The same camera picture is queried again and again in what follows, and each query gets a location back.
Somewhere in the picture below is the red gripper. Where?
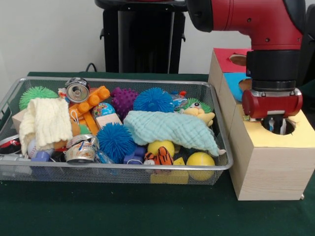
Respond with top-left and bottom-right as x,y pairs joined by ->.
242,88 -> 304,135

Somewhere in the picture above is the colourful dotted cloth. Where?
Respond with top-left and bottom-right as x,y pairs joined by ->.
243,114 -> 286,135

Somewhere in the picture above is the wooden box with three holes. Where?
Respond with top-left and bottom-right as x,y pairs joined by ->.
208,47 -> 315,201

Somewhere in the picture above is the shallow clear mesh bin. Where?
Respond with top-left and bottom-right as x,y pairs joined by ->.
0,76 -> 234,186

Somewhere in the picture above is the dark green table cloth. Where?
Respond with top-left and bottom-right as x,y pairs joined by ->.
299,80 -> 315,116
0,71 -> 315,236

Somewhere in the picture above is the green spiky monster toy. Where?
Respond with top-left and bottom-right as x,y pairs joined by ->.
182,97 -> 213,114

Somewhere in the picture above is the black upright panel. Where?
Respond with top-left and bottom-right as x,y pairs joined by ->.
301,4 -> 315,86

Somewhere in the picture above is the yellow smooth ball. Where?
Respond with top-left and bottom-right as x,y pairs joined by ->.
186,151 -> 216,182

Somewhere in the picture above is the light blue waffle cloth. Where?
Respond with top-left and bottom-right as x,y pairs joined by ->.
124,110 -> 227,157

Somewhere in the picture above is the orange tiger plush toy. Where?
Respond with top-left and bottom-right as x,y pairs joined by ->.
144,147 -> 176,166

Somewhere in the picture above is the blue spiky rubber ball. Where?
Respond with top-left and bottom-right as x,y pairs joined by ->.
132,87 -> 175,113
96,122 -> 137,164

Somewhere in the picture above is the purple knobbly ball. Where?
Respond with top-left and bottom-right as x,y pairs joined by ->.
110,87 -> 139,119

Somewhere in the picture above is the globe print ball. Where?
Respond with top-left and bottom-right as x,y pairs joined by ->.
92,102 -> 116,119

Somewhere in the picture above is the orange plastic building block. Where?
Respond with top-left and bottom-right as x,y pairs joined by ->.
68,85 -> 111,116

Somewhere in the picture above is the silver drink can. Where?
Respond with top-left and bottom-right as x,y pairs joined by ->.
64,77 -> 91,103

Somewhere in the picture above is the cream waffle cloth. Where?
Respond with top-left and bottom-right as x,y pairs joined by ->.
19,97 -> 73,155

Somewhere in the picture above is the green spiky rubber ball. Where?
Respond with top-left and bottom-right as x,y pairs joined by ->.
19,86 -> 60,111

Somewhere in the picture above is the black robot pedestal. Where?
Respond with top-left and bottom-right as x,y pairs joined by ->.
94,0 -> 195,74

